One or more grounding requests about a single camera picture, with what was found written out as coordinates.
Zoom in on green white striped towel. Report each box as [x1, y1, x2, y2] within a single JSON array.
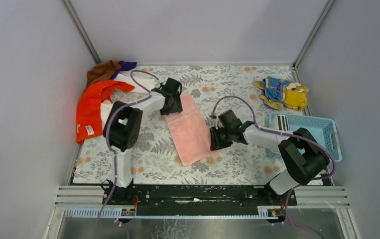
[[270, 114, 290, 131]]

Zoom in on red orange towel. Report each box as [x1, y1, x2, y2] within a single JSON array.
[[76, 80, 136, 145]]

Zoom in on blue yellow cartoon towel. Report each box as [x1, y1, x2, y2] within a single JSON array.
[[253, 77, 309, 112]]

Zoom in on light blue plastic basket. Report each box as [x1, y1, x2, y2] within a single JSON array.
[[269, 112, 342, 162]]

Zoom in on pink towel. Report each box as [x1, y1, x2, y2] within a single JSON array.
[[164, 94, 218, 166]]

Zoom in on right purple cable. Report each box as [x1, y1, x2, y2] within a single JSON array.
[[211, 96, 337, 239]]

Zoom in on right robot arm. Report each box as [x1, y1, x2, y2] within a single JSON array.
[[209, 110, 332, 195]]

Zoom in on purple towel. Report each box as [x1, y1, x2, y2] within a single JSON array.
[[110, 61, 137, 80]]

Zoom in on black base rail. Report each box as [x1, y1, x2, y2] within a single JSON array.
[[101, 182, 297, 216]]

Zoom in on floral table cloth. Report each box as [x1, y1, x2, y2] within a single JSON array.
[[72, 66, 292, 185]]

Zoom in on brown towel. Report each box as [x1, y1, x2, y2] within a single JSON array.
[[86, 60, 122, 88]]

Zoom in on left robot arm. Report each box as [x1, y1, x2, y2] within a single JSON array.
[[103, 78, 183, 188]]

